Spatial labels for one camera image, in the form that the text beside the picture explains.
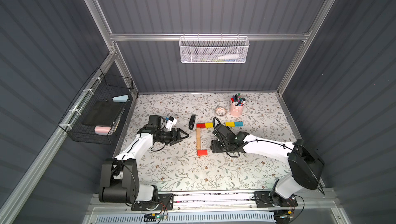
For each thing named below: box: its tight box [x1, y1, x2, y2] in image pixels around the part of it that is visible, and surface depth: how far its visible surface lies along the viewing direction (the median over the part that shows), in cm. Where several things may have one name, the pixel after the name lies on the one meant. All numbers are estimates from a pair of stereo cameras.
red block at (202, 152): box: [196, 149, 208, 156], surface depth 91 cm
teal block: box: [235, 121, 244, 127], surface depth 104 cm
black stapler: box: [188, 114, 196, 130], surface depth 101 cm
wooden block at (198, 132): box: [196, 126, 201, 139], surface depth 101 cm
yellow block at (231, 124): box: [224, 121, 236, 128], surface depth 104 cm
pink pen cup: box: [229, 96, 246, 117], surface depth 101 cm
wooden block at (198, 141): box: [196, 134, 201, 150], surface depth 95 cm
